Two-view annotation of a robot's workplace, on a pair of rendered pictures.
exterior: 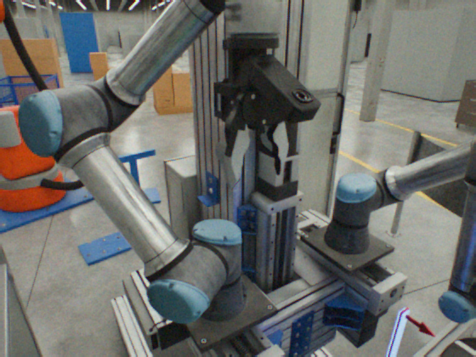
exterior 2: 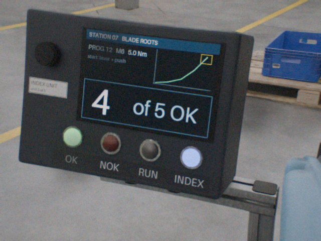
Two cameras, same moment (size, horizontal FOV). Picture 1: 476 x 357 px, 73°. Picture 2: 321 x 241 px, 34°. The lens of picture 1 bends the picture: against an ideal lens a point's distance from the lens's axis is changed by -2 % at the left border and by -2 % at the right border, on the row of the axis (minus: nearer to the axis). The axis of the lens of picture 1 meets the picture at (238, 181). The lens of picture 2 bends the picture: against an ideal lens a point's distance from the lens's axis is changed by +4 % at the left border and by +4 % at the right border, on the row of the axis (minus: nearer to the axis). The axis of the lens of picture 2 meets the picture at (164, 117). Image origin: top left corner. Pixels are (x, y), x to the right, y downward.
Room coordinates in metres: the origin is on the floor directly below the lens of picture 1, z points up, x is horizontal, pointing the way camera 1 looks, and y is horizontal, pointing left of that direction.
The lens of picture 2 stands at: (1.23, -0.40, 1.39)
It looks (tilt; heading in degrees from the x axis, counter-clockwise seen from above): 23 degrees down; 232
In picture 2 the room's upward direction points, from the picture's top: 2 degrees clockwise
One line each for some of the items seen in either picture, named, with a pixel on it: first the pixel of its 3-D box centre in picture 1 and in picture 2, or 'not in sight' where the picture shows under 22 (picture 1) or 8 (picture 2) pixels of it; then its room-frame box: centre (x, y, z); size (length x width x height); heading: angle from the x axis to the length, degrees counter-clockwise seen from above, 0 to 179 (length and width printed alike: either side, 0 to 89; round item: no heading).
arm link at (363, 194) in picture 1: (355, 197); not in sight; (0.92, -0.38, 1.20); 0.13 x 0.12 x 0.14; 120
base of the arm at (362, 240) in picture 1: (348, 229); not in sight; (0.92, -0.37, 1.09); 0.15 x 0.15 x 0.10
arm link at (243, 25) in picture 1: (252, 20); not in sight; (0.48, -0.02, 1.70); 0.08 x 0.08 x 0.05
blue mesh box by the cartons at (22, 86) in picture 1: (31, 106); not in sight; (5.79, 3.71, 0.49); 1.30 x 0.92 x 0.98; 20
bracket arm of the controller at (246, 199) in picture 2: not in sight; (185, 182); (0.83, -0.85, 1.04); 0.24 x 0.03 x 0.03; 124
